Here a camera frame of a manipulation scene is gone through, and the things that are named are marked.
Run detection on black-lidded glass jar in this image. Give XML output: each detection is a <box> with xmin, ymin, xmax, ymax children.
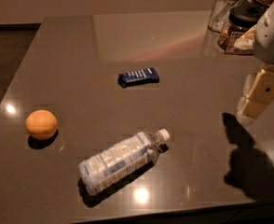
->
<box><xmin>218</xmin><ymin>3</ymin><xmax>263</xmax><ymax>55</ymax></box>

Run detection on orange fruit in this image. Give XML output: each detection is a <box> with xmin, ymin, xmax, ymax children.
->
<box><xmin>25</xmin><ymin>110</ymin><xmax>58</xmax><ymax>140</ymax></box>

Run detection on clear plastic water bottle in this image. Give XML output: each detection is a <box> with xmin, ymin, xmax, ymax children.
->
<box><xmin>78</xmin><ymin>129</ymin><xmax>171</xmax><ymax>196</ymax></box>

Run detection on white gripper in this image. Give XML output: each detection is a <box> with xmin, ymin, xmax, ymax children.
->
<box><xmin>236</xmin><ymin>2</ymin><xmax>274</xmax><ymax>125</ymax></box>

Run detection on dark blue snack packet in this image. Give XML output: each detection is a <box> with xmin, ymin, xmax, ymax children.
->
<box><xmin>117</xmin><ymin>67</ymin><xmax>159</xmax><ymax>88</ymax></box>

